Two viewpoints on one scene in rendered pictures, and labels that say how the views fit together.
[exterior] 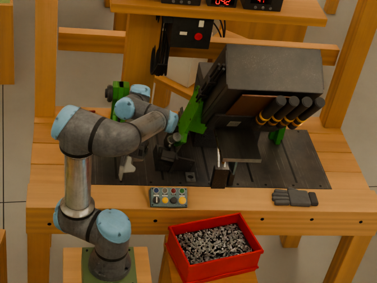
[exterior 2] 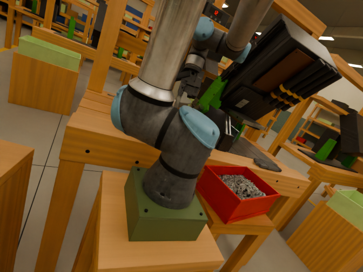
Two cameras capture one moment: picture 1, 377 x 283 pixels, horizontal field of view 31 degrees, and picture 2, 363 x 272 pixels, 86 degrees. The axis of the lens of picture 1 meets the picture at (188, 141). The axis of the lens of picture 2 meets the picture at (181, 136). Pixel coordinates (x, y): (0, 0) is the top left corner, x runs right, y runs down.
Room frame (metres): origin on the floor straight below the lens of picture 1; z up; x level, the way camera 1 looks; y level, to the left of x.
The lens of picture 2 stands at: (1.12, 0.33, 1.26)
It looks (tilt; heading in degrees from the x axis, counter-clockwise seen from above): 19 degrees down; 347
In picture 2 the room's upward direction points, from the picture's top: 25 degrees clockwise
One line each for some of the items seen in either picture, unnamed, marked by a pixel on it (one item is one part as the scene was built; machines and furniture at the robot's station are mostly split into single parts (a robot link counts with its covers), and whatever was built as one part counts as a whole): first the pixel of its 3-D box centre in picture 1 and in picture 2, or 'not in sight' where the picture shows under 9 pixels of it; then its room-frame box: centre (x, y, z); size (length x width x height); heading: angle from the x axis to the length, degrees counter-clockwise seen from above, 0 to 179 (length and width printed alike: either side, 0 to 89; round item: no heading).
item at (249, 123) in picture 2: (233, 131); (234, 113); (2.25, -0.17, 1.11); 0.39 x 0.16 x 0.03; 14
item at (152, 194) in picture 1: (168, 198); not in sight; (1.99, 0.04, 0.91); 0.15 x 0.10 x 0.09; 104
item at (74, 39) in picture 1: (202, 47); (202, 75); (2.69, 0.02, 1.23); 1.30 x 0.05 x 0.09; 104
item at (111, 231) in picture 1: (111, 232); (189, 137); (1.58, 0.20, 1.10); 0.13 x 0.12 x 0.14; 74
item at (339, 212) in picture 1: (209, 210); (215, 166); (2.06, -0.14, 0.82); 1.50 x 0.14 x 0.15; 104
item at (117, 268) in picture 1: (110, 255); (174, 175); (1.58, 0.19, 0.98); 0.15 x 0.15 x 0.10
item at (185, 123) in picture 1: (197, 113); (215, 94); (2.25, -0.02, 1.17); 0.13 x 0.12 x 0.20; 104
